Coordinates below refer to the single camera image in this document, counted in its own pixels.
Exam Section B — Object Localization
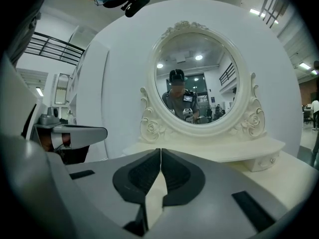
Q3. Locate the white dressing table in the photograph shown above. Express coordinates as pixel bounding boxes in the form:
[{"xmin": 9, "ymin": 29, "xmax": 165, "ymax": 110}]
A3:
[{"xmin": 84, "ymin": 20, "xmax": 319, "ymax": 230}]

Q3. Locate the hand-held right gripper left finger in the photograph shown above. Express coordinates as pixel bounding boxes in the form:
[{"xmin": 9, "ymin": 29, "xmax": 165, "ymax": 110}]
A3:
[{"xmin": 1, "ymin": 133, "xmax": 162, "ymax": 239}]

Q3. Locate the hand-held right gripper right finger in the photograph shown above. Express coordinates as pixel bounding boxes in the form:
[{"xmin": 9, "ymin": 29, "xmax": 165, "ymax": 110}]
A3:
[{"xmin": 149, "ymin": 147, "xmax": 288, "ymax": 239}]

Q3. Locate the oval mirror white ornate frame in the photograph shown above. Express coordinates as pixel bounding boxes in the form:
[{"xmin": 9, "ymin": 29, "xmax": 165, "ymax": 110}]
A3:
[{"xmin": 139, "ymin": 20, "xmax": 268, "ymax": 144}]

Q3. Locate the black head camera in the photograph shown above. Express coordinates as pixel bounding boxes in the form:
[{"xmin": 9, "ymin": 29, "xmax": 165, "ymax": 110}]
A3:
[{"xmin": 121, "ymin": 0, "xmax": 151, "ymax": 18}]

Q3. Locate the black railing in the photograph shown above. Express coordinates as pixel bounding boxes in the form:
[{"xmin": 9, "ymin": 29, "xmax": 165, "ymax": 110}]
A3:
[
  {"xmin": 24, "ymin": 32, "xmax": 86, "ymax": 66},
  {"xmin": 259, "ymin": 0, "xmax": 290, "ymax": 29}
]

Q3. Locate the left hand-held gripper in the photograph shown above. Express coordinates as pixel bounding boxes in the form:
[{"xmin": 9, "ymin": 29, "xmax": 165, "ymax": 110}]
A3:
[{"xmin": 0, "ymin": 55, "xmax": 109, "ymax": 150}]

